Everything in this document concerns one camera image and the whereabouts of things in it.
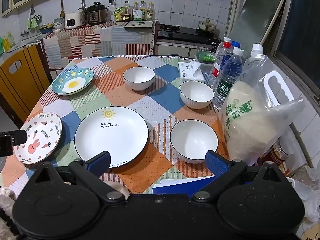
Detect clear plastic bag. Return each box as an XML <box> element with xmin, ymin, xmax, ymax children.
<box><xmin>287</xmin><ymin>165</ymin><xmax>320</xmax><ymax>230</ymax></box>

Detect white rice cooker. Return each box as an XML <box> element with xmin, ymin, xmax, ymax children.
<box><xmin>65</xmin><ymin>12</ymin><xmax>84</xmax><ymax>30</ymax></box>

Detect clear white cap water bottle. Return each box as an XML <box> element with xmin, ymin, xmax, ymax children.
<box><xmin>215</xmin><ymin>37</ymin><xmax>232</xmax><ymax>60</ymax></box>

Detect white cutting board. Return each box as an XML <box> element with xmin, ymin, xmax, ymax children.
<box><xmin>124</xmin><ymin>20</ymin><xmax>153</xmax><ymax>29</ymax></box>

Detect clear rice bag with handle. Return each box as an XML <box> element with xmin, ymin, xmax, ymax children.
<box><xmin>217</xmin><ymin>44</ymin><xmax>304</xmax><ymax>165</ymax></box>

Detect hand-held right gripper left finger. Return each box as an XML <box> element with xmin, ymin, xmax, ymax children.
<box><xmin>34</xmin><ymin>151</ymin><xmax>125</xmax><ymax>204</ymax></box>

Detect leaning metal panel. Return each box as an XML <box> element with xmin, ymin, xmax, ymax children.
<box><xmin>226</xmin><ymin>0</ymin><xmax>287</xmax><ymax>53</ymax></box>

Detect black gas stove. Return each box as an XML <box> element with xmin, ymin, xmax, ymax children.
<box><xmin>157</xmin><ymin>24</ymin><xmax>223</xmax><ymax>46</ymax></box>

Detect striped counter cloth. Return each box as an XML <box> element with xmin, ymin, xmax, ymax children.
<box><xmin>41</xmin><ymin>21</ymin><xmax>155</xmax><ymax>69</ymax></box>

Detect white base cabinet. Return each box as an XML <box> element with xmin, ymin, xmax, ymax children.
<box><xmin>155</xmin><ymin>41</ymin><xmax>200</xmax><ymax>58</ymax></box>

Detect fluffy beige cloth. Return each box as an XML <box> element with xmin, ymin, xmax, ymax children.
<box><xmin>0</xmin><ymin>186</ymin><xmax>18</xmax><ymax>240</ymax></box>

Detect vertical wall pipe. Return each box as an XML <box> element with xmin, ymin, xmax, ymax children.
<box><xmin>226</xmin><ymin>0</ymin><xmax>238</xmax><ymax>40</ymax></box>

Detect white tissue pack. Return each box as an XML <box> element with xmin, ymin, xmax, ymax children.
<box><xmin>178</xmin><ymin>60</ymin><xmax>205</xmax><ymax>82</ymax></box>

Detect blue cap water bottle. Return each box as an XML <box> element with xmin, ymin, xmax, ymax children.
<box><xmin>221</xmin><ymin>41</ymin><xmax>241</xmax><ymax>65</ymax></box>

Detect pink rabbit print plate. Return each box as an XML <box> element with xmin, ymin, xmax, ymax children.
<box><xmin>14</xmin><ymin>112</ymin><xmax>63</xmax><ymax>165</ymax></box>

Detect blue folder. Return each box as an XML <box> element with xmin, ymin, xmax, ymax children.
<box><xmin>151</xmin><ymin>176</ymin><xmax>216</xmax><ymax>195</ymax></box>

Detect black pressure cooker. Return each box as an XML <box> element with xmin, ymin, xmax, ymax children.
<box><xmin>87</xmin><ymin>2</ymin><xmax>108</xmax><ymax>26</ymax></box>

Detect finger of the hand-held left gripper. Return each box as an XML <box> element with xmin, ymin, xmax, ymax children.
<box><xmin>0</xmin><ymin>129</ymin><xmax>28</xmax><ymax>158</ymax></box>

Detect red label water bottle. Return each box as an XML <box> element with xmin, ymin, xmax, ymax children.
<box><xmin>209</xmin><ymin>42</ymin><xmax>232</xmax><ymax>90</ymax></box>

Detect brown label jar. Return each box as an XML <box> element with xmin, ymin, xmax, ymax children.
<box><xmin>260</xmin><ymin>140</ymin><xmax>294</xmax><ymax>175</ymax></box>

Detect stacked bowls on counter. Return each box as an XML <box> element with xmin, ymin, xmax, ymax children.
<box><xmin>52</xmin><ymin>17</ymin><xmax>65</xmax><ymax>30</ymax></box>

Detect window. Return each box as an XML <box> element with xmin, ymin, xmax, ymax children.
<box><xmin>272</xmin><ymin>0</ymin><xmax>320</xmax><ymax>90</ymax></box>

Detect white bowl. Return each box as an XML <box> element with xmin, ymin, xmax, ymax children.
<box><xmin>122</xmin><ymin>66</ymin><xmax>156</xmax><ymax>92</ymax></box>
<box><xmin>170</xmin><ymin>119</ymin><xmax>219</xmax><ymax>164</ymax></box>
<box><xmin>179</xmin><ymin>80</ymin><xmax>215</xmax><ymax>110</ymax></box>

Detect wooden chair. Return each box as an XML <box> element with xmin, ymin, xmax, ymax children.
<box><xmin>0</xmin><ymin>44</ymin><xmax>54</xmax><ymax>130</ymax></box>

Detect green plastic basket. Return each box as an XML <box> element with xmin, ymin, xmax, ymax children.
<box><xmin>196</xmin><ymin>47</ymin><xmax>218</xmax><ymax>67</ymax></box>

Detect teal egg print plate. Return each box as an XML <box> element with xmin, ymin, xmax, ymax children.
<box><xmin>51</xmin><ymin>67</ymin><xmax>95</xmax><ymax>96</ymax></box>

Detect checkered tablecloth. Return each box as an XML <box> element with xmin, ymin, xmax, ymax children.
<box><xmin>0</xmin><ymin>55</ymin><xmax>233</xmax><ymax>198</ymax></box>

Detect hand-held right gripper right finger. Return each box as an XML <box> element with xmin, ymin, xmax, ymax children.
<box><xmin>191</xmin><ymin>150</ymin><xmax>288</xmax><ymax>203</ymax></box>

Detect green label water bottle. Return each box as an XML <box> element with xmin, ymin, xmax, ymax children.
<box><xmin>213</xmin><ymin>47</ymin><xmax>244</xmax><ymax>110</ymax></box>

